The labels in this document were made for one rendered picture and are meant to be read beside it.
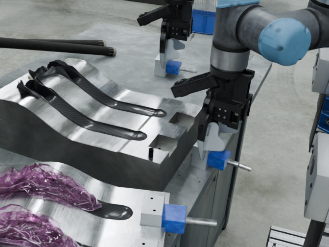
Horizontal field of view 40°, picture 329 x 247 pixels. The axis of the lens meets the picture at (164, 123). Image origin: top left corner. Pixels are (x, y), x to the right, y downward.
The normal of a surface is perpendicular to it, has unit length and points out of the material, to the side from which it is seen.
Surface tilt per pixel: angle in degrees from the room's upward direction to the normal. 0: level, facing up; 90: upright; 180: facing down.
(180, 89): 89
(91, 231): 18
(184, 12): 90
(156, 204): 0
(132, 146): 0
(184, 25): 90
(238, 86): 90
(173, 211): 0
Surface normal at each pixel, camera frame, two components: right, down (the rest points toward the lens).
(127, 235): 0.07, -0.86
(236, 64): 0.30, 0.51
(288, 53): 0.53, 0.47
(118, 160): -0.38, 0.45
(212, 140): -0.44, 0.19
